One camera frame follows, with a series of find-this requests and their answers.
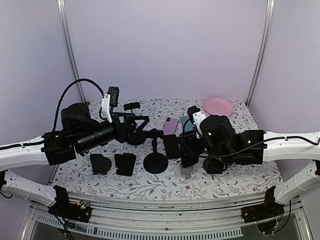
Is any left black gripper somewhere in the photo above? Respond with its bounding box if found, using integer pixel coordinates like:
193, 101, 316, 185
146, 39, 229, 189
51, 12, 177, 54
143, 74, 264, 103
76, 112, 150, 153

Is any black phone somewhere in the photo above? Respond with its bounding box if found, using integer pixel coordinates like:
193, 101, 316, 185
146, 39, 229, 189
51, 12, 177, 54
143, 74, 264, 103
180, 150, 199, 168
163, 134, 181, 160
206, 159, 228, 174

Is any teal green phone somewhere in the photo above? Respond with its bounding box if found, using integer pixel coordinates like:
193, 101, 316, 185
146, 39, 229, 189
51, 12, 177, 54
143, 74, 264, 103
179, 116, 196, 133

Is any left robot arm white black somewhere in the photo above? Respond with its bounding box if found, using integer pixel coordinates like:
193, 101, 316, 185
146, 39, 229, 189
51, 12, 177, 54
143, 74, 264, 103
0, 103, 150, 217

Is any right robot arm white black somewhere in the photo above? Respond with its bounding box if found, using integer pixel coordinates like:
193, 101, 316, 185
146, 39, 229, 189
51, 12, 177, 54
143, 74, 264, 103
178, 115, 320, 218

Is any dark grey folding stand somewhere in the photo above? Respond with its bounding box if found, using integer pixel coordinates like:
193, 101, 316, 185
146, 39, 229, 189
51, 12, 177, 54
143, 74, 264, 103
202, 159, 209, 172

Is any white folding stand front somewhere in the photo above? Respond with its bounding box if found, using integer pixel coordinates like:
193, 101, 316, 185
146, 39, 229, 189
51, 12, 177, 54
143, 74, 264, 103
173, 161, 197, 184

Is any pink phone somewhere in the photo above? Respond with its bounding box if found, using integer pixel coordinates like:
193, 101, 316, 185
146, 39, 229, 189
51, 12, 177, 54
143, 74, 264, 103
162, 117, 179, 136

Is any black folding stand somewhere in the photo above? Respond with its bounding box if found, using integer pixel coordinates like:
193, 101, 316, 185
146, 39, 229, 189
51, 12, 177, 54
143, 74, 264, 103
114, 153, 137, 177
89, 153, 112, 175

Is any black round-base clamp stand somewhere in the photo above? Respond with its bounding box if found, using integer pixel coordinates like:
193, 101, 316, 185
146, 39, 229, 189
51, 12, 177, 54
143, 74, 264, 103
143, 128, 168, 174

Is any black folding stand far left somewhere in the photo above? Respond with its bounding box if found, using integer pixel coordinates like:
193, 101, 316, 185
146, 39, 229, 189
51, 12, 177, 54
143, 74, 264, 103
89, 153, 112, 175

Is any floral table mat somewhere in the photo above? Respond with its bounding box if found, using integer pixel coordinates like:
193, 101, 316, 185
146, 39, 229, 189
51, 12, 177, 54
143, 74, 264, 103
52, 99, 283, 201

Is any pink plate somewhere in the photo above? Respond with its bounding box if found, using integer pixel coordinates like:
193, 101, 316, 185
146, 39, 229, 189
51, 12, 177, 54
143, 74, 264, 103
203, 97, 234, 117

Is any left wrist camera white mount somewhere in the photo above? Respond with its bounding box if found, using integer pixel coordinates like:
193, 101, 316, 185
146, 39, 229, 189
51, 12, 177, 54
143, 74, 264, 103
99, 86, 120, 123

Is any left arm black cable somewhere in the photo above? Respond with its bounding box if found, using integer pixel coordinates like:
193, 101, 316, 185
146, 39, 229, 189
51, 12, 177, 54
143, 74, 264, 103
51, 78, 106, 133

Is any front aluminium rail frame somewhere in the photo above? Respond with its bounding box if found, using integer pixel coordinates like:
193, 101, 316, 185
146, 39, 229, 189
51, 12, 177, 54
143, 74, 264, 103
21, 193, 313, 240

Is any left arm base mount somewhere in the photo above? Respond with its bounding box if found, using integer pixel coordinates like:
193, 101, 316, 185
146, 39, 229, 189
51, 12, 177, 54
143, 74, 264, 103
48, 185, 93, 223

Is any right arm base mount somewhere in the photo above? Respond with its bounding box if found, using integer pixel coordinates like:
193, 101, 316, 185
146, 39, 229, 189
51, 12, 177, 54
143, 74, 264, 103
241, 186, 285, 223

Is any left aluminium corner post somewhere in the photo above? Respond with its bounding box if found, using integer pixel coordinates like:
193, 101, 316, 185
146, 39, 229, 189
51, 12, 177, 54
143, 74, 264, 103
56, 0, 88, 103

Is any aluminium corner post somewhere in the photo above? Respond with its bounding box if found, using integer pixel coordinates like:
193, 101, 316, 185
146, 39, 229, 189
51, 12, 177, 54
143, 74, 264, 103
56, 0, 88, 103
245, 0, 275, 108

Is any right aluminium corner post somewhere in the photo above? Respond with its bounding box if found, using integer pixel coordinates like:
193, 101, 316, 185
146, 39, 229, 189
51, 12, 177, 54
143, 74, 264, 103
245, 0, 275, 108

